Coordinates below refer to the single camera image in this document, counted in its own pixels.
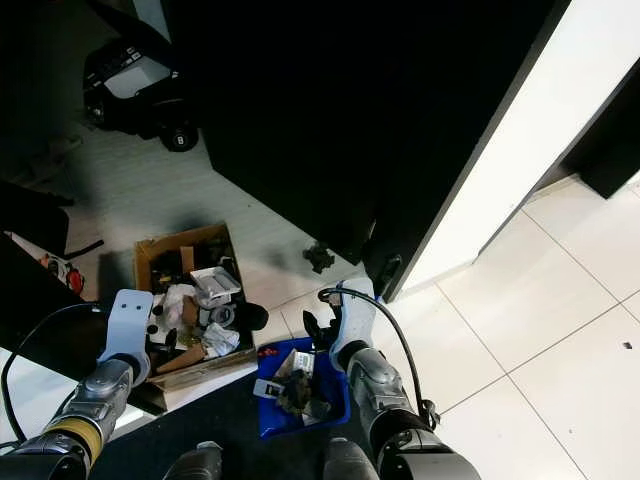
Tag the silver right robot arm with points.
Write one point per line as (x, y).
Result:
(385, 390)

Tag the white crumpled paper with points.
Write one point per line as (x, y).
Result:
(218, 340)

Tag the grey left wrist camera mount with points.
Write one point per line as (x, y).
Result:
(132, 322)

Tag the brown cardboard box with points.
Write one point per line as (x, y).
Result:
(155, 255)

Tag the grey plastic bracket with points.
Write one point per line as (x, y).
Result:
(266, 388)

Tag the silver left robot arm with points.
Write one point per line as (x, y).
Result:
(90, 410)

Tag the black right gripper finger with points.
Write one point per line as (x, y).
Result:
(312, 325)

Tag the black wheeled device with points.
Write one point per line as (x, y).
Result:
(140, 95)

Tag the black round object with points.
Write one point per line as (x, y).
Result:
(250, 317)

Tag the white paper packet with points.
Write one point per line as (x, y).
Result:
(215, 283)

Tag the black floor mat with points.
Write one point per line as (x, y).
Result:
(240, 455)

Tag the black crumpled debris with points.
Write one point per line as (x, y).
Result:
(297, 393)

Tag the black tall panel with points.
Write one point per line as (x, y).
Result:
(610, 140)

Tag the small white labelled pack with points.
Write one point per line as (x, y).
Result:
(302, 358)

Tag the black cabinet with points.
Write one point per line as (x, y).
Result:
(360, 110)

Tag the grey tape roll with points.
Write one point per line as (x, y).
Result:
(220, 313)

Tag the grey robot left leg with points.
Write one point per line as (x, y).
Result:
(195, 463)

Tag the small red piece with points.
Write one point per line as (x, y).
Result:
(269, 352)

